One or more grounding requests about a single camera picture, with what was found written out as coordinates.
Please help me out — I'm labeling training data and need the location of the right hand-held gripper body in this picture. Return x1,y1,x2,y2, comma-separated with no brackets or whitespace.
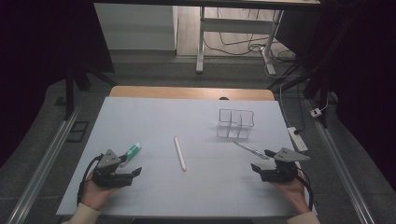
260,147,311,183

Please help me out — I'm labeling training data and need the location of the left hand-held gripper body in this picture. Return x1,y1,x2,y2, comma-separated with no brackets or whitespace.
92,148,134,189

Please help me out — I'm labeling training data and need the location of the green and white glue stick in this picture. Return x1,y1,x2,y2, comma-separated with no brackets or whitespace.
119,142,142,168

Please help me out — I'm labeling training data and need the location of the clear silver pen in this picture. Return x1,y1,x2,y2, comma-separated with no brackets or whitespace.
233,140,270,161

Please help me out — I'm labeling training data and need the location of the clear plastic pen holder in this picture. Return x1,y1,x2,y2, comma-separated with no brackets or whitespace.
216,107,255,140

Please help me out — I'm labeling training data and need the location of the white pen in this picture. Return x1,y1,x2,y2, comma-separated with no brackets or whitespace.
173,135,188,173

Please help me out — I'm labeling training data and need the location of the person's left hand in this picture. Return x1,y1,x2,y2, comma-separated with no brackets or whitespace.
80,172,121,211

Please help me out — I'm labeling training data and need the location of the white power strip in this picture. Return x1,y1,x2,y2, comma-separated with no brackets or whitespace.
287,126,309,153

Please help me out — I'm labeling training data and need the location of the white table mat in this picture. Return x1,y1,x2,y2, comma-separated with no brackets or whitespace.
56,96,318,217

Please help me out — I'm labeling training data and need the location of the black stand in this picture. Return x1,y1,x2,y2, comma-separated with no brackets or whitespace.
64,60,120,121
267,60,332,129

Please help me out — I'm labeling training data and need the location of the wooden table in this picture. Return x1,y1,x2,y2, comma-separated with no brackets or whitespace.
109,85,276,102

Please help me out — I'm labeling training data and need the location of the white cabinet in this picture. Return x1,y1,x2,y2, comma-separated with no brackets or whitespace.
93,3,178,51

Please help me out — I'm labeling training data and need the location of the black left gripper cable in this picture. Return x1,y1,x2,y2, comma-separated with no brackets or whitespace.
77,153,105,206

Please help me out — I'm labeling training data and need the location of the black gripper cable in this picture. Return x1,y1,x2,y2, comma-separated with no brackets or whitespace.
295,169,315,212
77,153,105,206

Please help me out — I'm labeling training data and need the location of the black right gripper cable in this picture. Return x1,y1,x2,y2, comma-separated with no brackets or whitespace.
295,169,315,212

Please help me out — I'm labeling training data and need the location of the black floor frame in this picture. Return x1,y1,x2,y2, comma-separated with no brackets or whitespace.
66,120,90,144

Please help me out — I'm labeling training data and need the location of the black power strip cable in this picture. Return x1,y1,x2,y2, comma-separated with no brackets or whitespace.
293,83,308,135

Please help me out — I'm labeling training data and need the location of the aluminium floor rail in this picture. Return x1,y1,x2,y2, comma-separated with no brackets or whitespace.
306,98,376,224
6,104,82,224

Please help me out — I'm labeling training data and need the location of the tangle of floor cables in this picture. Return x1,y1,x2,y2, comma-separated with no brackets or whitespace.
203,7,297,64

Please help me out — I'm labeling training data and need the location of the white desk frame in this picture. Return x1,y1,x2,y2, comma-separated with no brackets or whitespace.
195,6,286,76

